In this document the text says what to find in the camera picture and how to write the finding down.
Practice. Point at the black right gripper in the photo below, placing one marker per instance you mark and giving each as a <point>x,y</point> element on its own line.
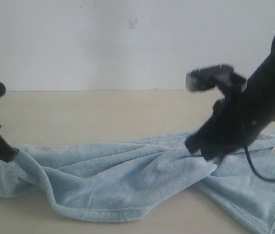
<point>217,137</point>

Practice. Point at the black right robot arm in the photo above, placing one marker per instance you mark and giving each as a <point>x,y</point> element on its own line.
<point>246,109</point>

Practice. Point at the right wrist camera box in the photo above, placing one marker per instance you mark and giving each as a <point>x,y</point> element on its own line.
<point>221,76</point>

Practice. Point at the light blue fleece towel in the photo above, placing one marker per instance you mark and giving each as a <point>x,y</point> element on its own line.
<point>123,181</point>

